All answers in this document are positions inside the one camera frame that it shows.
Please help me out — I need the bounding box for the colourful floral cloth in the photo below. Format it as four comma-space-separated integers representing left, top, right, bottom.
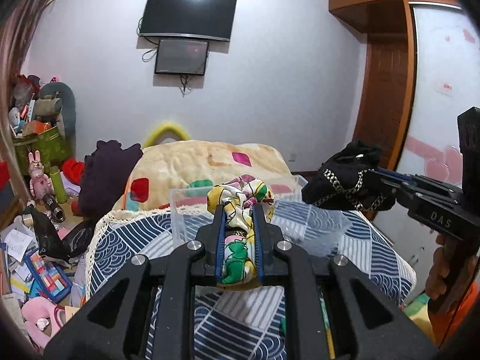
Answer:
207, 174, 275, 287

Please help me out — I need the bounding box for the black white fabric bag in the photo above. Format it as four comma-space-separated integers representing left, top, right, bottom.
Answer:
302, 140, 395, 211

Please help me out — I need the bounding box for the person's right hand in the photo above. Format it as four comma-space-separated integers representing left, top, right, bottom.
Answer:
425, 244, 477, 300

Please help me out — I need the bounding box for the clear plastic storage box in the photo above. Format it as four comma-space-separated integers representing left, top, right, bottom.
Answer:
169, 175, 353, 257

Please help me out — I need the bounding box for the beige patterned fleece blanket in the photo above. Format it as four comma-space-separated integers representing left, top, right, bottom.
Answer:
113, 140, 292, 211

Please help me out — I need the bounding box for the blue white patterned cover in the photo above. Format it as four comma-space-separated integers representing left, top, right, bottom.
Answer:
85, 209, 409, 359

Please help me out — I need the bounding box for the white wardrobe door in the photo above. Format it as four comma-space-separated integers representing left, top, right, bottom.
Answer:
373, 2, 479, 305

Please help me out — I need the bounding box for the dark purple cloth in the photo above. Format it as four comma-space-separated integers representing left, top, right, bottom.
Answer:
77, 140, 143, 220

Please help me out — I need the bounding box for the red plush item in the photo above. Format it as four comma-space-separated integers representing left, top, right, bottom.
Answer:
62, 158, 85, 185

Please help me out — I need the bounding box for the green bottle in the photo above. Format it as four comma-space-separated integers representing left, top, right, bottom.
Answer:
49, 166, 68, 204

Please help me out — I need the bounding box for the brown wooden door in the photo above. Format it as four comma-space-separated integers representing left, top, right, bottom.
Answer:
329, 0, 462, 185

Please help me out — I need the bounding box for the pink rabbit toy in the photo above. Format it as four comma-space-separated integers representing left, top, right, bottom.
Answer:
28, 150, 54, 203

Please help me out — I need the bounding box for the green cardboard box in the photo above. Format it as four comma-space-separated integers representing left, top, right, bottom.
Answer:
13, 127, 72, 176

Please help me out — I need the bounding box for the pink plush slipper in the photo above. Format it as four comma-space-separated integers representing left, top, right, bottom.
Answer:
21, 297, 66, 349

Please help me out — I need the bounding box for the grey green plush toy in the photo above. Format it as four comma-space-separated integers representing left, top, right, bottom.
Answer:
33, 82, 77, 140

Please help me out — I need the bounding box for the red box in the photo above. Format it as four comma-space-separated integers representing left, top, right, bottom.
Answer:
0, 161, 11, 191

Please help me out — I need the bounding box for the striped red beige curtain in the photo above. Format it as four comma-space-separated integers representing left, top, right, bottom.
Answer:
0, 0, 61, 211

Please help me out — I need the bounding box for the yellow fuzzy ring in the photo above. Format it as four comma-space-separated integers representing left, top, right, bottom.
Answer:
141, 120, 191, 150

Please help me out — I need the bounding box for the small wall monitor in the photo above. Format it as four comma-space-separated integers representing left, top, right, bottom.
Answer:
154, 38, 209, 76

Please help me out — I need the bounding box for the black wall television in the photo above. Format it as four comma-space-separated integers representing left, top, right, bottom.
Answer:
139, 0, 237, 42

